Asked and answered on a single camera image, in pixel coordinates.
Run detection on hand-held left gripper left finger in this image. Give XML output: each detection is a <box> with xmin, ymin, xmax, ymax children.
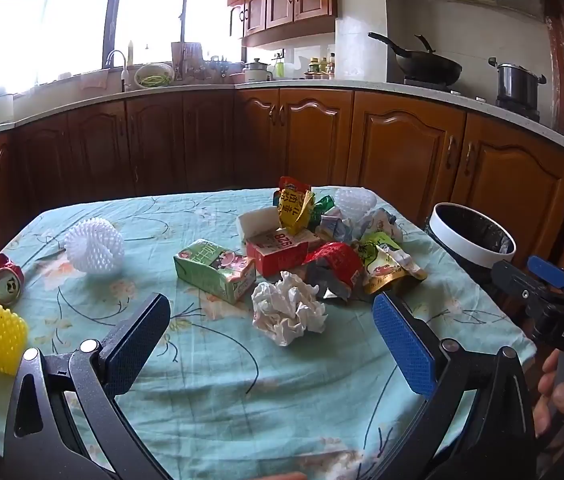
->
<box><xmin>4</xmin><ymin>292</ymin><xmax>173</xmax><ymax>480</ymax></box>

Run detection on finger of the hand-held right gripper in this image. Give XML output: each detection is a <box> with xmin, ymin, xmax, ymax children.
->
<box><xmin>490</xmin><ymin>259</ymin><xmax>537</xmax><ymax>302</ymax></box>
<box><xmin>528</xmin><ymin>255</ymin><xmax>564</xmax><ymax>289</ymax></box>

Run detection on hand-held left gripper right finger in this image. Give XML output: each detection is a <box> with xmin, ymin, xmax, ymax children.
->
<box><xmin>372</xmin><ymin>292</ymin><xmax>537</xmax><ymax>480</ymax></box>

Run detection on white rimmed bin black liner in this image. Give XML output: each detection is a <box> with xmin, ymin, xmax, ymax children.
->
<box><xmin>424</xmin><ymin>202</ymin><xmax>517</xmax><ymax>291</ymax></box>

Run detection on green yellow snack pouch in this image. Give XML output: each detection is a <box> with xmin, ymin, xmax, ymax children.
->
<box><xmin>358</xmin><ymin>232</ymin><xmax>428</xmax><ymax>295</ymax></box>

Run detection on grey foil wrapper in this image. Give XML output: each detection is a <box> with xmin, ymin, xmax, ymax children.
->
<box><xmin>306</xmin><ymin>265</ymin><xmax>357</xmax><ymax>304</ymax></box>

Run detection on red wrapper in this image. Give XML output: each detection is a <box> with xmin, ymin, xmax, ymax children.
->
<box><xmin>304</xmin><ymin>241</ymin><xmax>365</xmax><ymax>287</ymax></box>

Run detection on white tissue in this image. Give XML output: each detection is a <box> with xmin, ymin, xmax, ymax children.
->
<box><xmin>251</xmin><ymin>270</ymin><xmax>328</xmax><ymax>347</ymax></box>

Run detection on blue white wrapper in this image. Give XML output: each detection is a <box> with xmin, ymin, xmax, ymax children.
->
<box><xmin>316</xmin><ymin>209</ymin><xmax>403</xmax><ymax>245</ymax></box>

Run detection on green wrapper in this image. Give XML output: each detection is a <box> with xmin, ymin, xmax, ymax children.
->
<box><xmin>311</xmin><ymin>192</ymin><xmax>339</xmax><ymax>227</ymax></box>

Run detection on green drink carton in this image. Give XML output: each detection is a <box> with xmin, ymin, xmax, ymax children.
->
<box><xmin>173</xmin><ymin>239</ymin><xmax>257</xmax><ymax>305</ymax></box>

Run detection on large white foam fruit net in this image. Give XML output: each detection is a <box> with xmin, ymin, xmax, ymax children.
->
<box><xmin>64</xmin><ymin>217</ymin><xmax>126</xmax><ymax>275</ymax></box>

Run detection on teal floral tablecloth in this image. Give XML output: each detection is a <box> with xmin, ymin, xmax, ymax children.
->
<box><xmin>0</xmin><ymin>187</ymin><xmax>536</xmax><ymax>480</ymax></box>

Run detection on small white foam fruit net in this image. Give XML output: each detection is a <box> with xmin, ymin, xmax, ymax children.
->
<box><xmin>334</xmin><ymin>186</ymin><xmax>378</xmax><ymax>224</ymax></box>

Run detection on red and white carton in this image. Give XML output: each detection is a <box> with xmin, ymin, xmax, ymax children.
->
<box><xmin>244</xmin><ymin>227</ymin><xmax>323</xmax><ymax>277</ymax></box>

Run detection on red yellow snack packet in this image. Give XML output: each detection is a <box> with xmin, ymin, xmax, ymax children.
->
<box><xmin>278</xmin><ymin>176</ymin><xmax>317</xmax><ymax>235</ymax></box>

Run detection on dark steel cooking pot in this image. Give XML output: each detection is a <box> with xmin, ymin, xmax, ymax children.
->
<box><xmin>488</xmin><ymin>57</ymin><xmax>547</xmax><ymax>109</ymax></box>

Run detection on black wok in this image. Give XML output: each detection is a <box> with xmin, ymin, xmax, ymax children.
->
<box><xmin>368</xmin><ymin>31</ymin><xmax>463</xmax><ymax>87</ymax></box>

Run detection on wooden base cabinets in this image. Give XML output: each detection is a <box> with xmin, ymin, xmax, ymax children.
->
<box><xmin>0</xmin><ymin>87</ymin><xmax>564</xmax><ymax>281</ymax></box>

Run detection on pale stone countertop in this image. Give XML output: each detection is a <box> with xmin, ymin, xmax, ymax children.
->
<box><xmin>0</xmin><ymin>76</ymin><xmax>564</xmax><ymax>161</ymax></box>

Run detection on colander with green vegetables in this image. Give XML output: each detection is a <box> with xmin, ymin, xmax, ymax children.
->
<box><xmin>134</xmin><ymin>62</ymin><xmax>175</xmax><ymax>89</ymax></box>

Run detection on chrome sink faucet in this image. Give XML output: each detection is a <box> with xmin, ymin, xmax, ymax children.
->
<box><xmin>105</xmin><ymin>50</ymin><xmax>130</xmax><ymax>92</ymax></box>

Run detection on knife holder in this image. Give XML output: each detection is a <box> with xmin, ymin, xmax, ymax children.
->
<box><xmin>207</xmin><ymin>55</ymin><xmax>231</xmax><ymax>84</ymax></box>

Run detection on wooden cutting board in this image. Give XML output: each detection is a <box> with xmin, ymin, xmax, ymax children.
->
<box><xmin>170</xmin><ymin>41</ymin><xmax>207</xmax><ymax>81</ymax></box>

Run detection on white rice cooker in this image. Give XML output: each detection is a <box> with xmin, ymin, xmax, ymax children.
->
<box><xmin>242</xmin><ymin>58</ymin><xmax>274</xmax><ymax>84</ymax></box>

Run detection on kitchen window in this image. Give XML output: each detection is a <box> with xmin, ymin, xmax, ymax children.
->
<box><xmin>0</xmin><ymin>0</ymin><xmax>243</xmax><ymax>98</ymax></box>

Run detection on wooden wall cabinets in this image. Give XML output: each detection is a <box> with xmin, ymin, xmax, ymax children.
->
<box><xmin>219</xmin><ymin>0</ymin><xmax>338</xmax><ymax>49</ymax></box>

